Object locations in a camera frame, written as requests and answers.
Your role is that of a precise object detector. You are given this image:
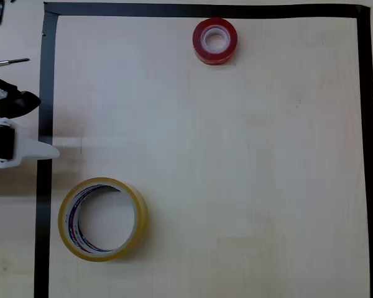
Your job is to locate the small red tape roll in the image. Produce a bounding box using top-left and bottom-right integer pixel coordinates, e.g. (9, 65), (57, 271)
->
(191, 17), (239, 66)

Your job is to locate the black tape strip with wrinkle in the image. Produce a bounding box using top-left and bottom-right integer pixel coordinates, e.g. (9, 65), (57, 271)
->
(33, 11), (60, 298)

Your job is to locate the big yellow tape roll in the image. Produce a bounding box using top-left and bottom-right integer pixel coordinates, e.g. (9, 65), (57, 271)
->
(58, 177), (149, 263)

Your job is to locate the long horizontal black tape strip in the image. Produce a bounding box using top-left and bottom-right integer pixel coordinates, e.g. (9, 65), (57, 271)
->
(43, 2), (369, 20)

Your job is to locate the smooth vertical black tape strip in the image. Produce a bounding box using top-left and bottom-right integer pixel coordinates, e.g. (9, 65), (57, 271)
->
(356, 6), (373, 298)

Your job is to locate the thin metal screwdriver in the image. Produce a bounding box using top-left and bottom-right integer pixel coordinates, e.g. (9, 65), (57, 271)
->
(0, 57), (30, 69)

